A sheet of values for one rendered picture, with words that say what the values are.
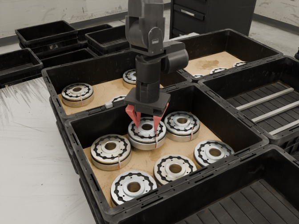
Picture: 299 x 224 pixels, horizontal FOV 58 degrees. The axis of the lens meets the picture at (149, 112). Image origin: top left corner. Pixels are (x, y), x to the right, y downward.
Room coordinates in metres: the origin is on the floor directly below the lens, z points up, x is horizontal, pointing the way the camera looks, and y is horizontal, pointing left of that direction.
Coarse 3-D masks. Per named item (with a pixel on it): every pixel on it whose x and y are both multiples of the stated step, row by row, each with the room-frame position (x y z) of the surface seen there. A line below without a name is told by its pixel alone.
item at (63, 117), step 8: (104, 56) 0.87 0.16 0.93; (112, 56) 0.88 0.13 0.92; (64, 64) 0.81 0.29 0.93; (72, 64) 0.82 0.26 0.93; (176, 72) 0.77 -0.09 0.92; (48, 80) 0.73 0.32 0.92; (48, 88) 0.66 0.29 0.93; (160, 88) 0.66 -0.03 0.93; (168, 88) 0.66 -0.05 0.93; (56, 96) 0.62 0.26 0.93; (56, 104) 0.58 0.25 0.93; (104, 104) 0.58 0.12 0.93; (64, 112) 0.55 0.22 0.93; (80, 112) 0.55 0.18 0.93; (88, 112) 0.55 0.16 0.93; (64, 120) 0.53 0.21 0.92
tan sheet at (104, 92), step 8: (112, 80) 0.88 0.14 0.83; (120, 80) 0.88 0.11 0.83; (96, 88) 0.82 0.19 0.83; (104, 88) 0.82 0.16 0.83; (112, 88) 0.82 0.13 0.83; (120, 88) 0.82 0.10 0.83; (96, 96) 0.77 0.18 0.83; (104, 96) 0.77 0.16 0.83; (112, 96) 0.77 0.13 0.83; (64, 104) 0.72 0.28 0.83; (88, 104) 0.72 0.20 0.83; (96, 104) 0.72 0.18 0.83; (72, 112) 0.68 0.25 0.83
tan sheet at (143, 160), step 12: (204, 132) 0.58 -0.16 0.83; (168, 144) 0.53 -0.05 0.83; (180, 144) 0.53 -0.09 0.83; (192, 144) 0.53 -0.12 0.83; (132, 156) 0.49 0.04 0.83; (144, 156) 0.49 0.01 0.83; (156, 156) 0.49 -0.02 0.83; (192, 156) 0.49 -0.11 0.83; (96, 168) 0.45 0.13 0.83; (132, 168) 0.45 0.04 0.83; (144, 168) 0.45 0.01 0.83; (108, 180) 0.41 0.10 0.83; (108, 192) 0.38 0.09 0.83
